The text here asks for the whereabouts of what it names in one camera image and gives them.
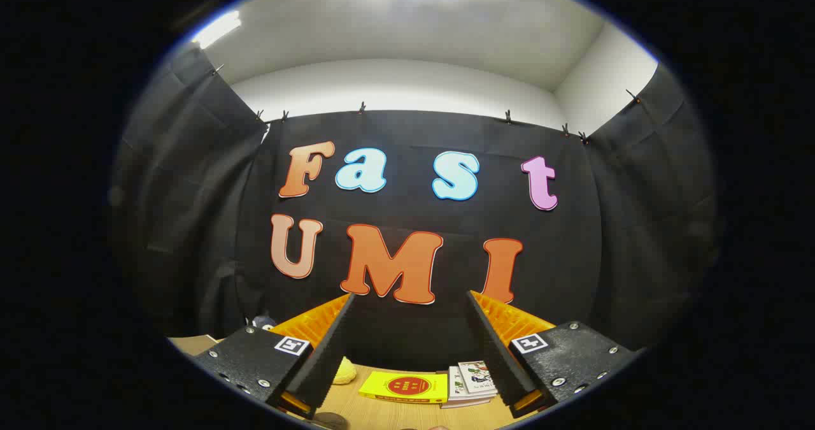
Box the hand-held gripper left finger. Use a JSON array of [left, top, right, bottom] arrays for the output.
[[191, 293, 355, 420]]

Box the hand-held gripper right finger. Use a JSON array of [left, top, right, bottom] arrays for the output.
[[466, 290, 644, 418]]

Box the yellow book red circle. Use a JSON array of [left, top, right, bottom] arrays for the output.
[[358, 371, 449, 405]]

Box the black backdrop cloth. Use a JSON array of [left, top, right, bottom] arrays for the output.
[[111, 48, 720, 373]]

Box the ceiling light panel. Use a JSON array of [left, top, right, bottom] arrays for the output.
[[191, 11, 243, 50]]

